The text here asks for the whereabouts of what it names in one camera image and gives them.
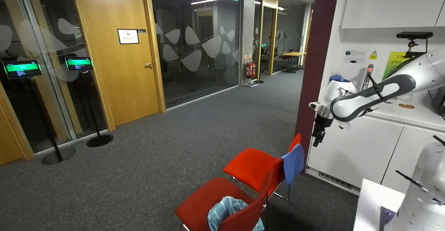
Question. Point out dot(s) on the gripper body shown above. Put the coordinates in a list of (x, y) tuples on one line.
[(322, 122)]

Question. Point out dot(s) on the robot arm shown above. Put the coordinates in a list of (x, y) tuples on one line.
[(417, 71)]

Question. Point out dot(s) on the striped blue towel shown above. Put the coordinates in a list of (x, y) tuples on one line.
[(224, 208)]

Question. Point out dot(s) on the white base cabinet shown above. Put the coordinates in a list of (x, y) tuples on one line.
[(358, 151)]

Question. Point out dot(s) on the plain blue cloth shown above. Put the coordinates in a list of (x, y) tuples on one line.
[(293, 163)]

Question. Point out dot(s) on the silver tap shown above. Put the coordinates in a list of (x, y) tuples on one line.
[(367, 76)]

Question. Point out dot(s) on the wooden table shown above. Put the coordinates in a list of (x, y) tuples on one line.
[(293, 54)]

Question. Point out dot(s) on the yellow warning sign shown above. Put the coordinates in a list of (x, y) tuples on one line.
[(373, 55)]

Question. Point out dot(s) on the brown round coaster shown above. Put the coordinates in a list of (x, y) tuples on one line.
[(406, 106)]

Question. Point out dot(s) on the red chair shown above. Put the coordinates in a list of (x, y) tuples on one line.
[(248, 166), (201, 205)]

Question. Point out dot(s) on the red fire extinguisher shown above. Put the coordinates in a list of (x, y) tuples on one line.
[(250, 70)]

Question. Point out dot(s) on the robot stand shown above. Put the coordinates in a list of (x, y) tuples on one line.
[(373, 198)]

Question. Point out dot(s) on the green poster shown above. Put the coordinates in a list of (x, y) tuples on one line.
[(393, 62)]

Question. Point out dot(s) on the white framed door sign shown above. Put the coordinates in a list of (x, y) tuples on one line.
[(128, 36)]

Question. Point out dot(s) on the wooden door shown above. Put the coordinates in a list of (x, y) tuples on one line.
[(114, 71)]

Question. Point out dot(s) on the screen on floor stand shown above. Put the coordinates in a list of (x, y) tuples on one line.
[(22, 69), (79, 63)]

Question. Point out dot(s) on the white wall label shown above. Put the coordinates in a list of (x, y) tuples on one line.
[(354, 56)]

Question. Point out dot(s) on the camera on mount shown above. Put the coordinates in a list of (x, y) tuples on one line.
[(414, 35)]

